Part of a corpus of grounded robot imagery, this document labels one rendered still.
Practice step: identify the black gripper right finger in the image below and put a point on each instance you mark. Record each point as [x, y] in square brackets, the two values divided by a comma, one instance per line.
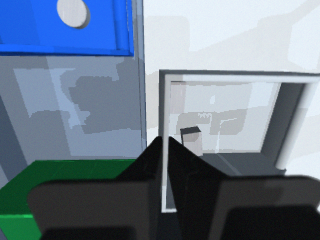
[203, 195]

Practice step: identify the grey round disc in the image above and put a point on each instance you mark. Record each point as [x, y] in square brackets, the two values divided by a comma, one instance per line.
[74, 13]

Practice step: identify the grey bin rack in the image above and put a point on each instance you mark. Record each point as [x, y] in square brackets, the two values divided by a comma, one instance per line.
[73, 107]

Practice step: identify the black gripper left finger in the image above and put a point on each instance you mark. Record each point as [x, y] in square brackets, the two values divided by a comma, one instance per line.
[130, 199]

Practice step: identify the green open bin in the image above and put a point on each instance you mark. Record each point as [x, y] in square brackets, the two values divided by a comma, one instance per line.
[16, 219]

